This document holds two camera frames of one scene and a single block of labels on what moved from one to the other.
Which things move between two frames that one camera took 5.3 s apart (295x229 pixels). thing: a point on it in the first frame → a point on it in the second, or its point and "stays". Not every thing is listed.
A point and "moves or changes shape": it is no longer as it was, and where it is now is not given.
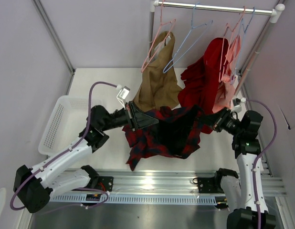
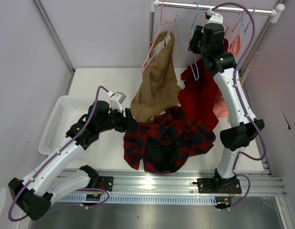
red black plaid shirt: (177, 134) moves or changes shape
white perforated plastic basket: (67, 123) stays
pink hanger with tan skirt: (164, 30) stays
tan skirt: (159, 87) stays
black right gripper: (219, 121) → (194, 40)
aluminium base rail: (174, 182) stays
